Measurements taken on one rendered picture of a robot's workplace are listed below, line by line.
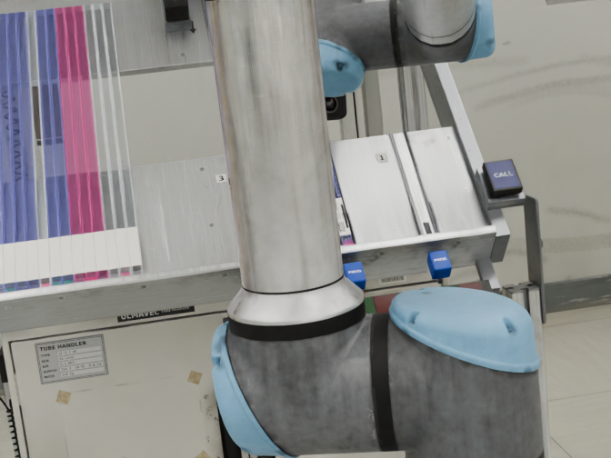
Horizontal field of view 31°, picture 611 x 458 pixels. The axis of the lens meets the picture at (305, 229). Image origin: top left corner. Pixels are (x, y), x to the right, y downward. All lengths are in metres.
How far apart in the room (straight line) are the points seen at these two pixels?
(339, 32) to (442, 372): 0.47
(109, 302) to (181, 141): 1.96
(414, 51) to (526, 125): 2.32
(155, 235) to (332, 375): 0.58
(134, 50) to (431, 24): 0.63
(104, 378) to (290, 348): 0.87
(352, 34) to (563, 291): 2.51
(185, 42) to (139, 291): 0.44
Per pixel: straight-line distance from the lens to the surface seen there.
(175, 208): 1.43
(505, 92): 3.48
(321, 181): 0.87
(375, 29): 1.19
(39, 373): 1.72
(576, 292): 3.65
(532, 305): 1.47
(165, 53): 1.62
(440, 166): 1.49
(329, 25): 1.20
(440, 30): 1.13
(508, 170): 1.44
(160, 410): 1.73
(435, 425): 0.88
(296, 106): 0.85
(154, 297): 1.37
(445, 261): 1.38
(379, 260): 1.39
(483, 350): 0.86
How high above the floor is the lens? 1.02
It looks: 11 degrees down
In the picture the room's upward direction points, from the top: 6 degrees counter-clockwise
